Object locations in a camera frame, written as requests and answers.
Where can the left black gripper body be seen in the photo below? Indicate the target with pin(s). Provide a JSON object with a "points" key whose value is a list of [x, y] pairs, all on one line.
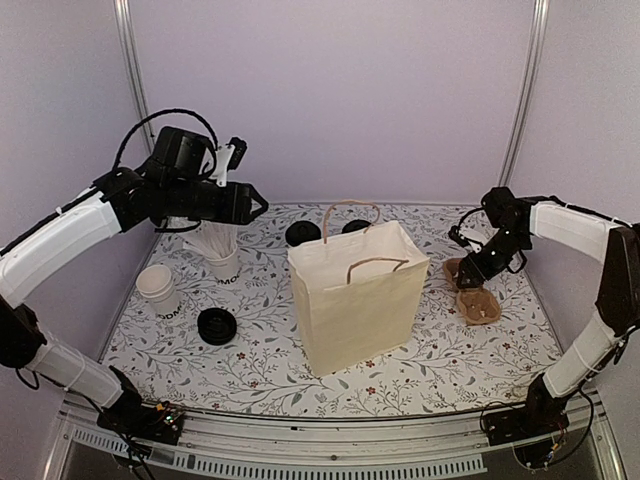
{"points": [[232, 211]]}

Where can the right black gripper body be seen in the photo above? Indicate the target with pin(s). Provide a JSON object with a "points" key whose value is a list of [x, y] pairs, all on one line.
{"points": [[495, 263]]}

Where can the brown cardboard cup carrier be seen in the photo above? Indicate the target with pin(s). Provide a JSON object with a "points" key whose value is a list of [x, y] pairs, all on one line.
{"points": [[476, 306]]}

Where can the black plastic cup lid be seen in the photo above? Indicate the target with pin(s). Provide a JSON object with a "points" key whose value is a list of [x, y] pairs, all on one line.
{"points": [[301, 232]]}

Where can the stack of white paper cups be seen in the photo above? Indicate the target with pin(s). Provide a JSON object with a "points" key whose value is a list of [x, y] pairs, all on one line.
{"points": [[156, 285]]}

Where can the beige paper takeout bag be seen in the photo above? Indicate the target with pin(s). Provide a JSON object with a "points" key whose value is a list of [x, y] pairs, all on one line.
{"points": [[356, 295]]}

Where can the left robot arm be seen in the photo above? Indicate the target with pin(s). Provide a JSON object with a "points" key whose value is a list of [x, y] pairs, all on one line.
{"points": [[184, 176]]}

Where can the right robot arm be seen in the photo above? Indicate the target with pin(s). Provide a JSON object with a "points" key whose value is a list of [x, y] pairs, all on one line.
{"points": [[609, 272]]}

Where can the bundle of wrapped white straws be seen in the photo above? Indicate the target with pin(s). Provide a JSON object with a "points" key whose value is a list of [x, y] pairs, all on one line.
{"points": [[214, 241]]}

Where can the white cup holding straws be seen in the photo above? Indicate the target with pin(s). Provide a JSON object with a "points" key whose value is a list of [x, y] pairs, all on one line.
{"points": [[225, 271]]}

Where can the stack of black lids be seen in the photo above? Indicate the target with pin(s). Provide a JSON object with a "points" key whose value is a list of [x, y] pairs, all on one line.
{"points": [[216, 326]]}

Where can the floral patterned table mat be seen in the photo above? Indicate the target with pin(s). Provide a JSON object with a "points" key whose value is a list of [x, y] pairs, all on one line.
{"points": [[445, 367]]}

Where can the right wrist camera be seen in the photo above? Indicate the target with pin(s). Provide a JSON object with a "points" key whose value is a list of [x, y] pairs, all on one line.
{"points": [[467, 238]]}

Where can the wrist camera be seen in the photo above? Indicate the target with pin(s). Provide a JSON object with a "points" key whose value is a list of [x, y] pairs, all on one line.
{"points": [[227, 158], [467, 238]]}

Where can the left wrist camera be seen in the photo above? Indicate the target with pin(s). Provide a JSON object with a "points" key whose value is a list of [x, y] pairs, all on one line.
{"points": [[227, 158]]}

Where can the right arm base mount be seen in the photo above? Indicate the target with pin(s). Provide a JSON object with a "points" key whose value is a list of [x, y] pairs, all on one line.
{"points": [[525, 420]]}

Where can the front aluminium rail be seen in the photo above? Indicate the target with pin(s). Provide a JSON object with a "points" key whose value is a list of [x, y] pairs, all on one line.
{"points": [[234, 446]]}

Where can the left metal frame post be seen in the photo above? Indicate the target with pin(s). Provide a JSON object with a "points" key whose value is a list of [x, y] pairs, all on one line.
{"points": [[124, 24]]}

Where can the metal frame post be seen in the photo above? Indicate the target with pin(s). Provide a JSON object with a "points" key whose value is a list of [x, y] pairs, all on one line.
{"points": [[531, 67], [124, 24]]}

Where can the right metal frame post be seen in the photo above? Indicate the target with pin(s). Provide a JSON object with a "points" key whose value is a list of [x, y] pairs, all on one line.
{"points": [[531, 67]]}

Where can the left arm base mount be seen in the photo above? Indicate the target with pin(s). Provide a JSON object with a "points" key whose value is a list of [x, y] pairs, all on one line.
{"points": [[163, 422]]}

